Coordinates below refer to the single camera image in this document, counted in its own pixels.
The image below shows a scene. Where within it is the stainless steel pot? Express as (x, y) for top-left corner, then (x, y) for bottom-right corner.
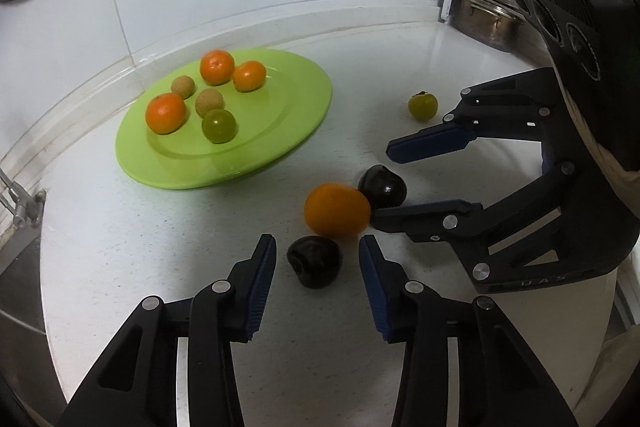
(450, 0), (528, 54)

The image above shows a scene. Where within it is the orange tangerine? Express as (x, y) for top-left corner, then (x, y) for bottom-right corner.
(304, 183), (372, 239)
(145, 92), (188, 136)
(232, 61), (267, 93)
(200, 49), (236, 86)

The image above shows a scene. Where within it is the green plate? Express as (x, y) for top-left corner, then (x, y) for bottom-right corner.
(116, 49), (334, 190)

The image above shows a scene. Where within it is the dark purple plum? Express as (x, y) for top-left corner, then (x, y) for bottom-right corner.
(358, 164), (407, 209)
(287, 236), (344, 290)

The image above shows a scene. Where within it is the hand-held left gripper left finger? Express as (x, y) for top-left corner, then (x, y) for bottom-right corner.
(59, 233), (277, 427)

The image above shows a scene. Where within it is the tan longan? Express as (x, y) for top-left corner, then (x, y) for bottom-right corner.
(194, 88), (223, 118)
(171, 75), (196, 100)

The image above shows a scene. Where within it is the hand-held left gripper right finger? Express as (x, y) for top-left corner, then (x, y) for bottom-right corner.
(358, 235), (581, 427)

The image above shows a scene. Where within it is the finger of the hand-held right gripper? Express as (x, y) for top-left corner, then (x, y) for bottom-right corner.
(386, 68), (561, 164)
(371, 162), (581, 281)

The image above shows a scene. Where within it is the green tomato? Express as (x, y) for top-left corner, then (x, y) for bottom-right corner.
(408, 91), (440, 122)
(201, 109), (237, 144)

